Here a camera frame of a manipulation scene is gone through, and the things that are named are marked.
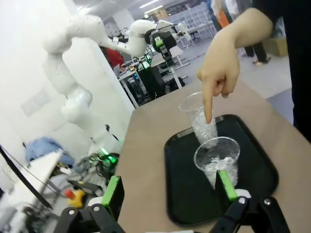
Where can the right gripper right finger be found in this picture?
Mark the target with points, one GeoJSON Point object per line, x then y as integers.
{"type": "Point", "coordinates": [228, 187]}

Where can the clear plastic cup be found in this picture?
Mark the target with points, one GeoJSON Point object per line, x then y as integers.
{"type": "Point", "coordinates": [204, 136]}
{"type": "Point", "coordinates": [228, 170]}

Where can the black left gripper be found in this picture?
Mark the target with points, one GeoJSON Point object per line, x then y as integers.
{"type": "Point", "coordinates": [167, 40]}

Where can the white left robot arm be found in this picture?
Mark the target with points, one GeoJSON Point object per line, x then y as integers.
{"type": "Point", "coordinates": [70, 82]}

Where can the person in dark trousers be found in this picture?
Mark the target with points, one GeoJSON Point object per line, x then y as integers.
{"type": "Point", "coordinates": [260, 52]}

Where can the white desk board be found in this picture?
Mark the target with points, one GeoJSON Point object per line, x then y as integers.
{"type": "Point", "coordinates": [41, 170]}

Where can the black computer cabinet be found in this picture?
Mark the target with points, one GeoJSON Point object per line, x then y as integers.
{"type": "Point", "coordinates": [151, 82]}

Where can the person in red shirt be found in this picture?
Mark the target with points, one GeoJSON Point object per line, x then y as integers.
{"type": "Point", "coordinates": [115, 58]}

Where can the blue cloth bundle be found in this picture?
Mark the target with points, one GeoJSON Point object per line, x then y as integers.
{"type": "Point", "coordinates": [43, 148]}

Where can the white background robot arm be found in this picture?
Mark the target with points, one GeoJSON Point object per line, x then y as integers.
{"type": "Point", "coordinates": [183, 31]}

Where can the black plastic tray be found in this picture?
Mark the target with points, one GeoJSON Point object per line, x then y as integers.
{"type": "Point", "coordinates": [189, 184]}

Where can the person's left forearm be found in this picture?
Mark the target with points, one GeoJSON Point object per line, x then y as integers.
{"type": "Point", "coordinates": [252, 26]}

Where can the person's left hand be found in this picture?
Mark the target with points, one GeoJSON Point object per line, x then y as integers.
{"type": "Point", "coordinates": [221, 65]}

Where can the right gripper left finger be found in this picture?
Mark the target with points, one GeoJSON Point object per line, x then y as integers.
{"type": "Point", "coordinates": [110, 191]}

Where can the yellow emergency stop button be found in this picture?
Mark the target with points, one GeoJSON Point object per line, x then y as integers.
{"type": "Point", "coordinates": [76, 197]}

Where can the person's black shirt torso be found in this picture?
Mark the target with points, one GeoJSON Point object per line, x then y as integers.
{"type": "Point", "coordinates": [301, 72]}

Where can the white storage bin shelving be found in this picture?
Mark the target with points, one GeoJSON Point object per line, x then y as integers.
{"type": "Point", "coordinates": [194, 17]}

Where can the person in orange top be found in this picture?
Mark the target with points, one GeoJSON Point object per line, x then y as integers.
{"type": "Point", "coordinates": [222, 17]}

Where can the brown cardboard box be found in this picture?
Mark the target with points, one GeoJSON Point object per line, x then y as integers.
{"type": "Point", "coordinates": [277, 47]}

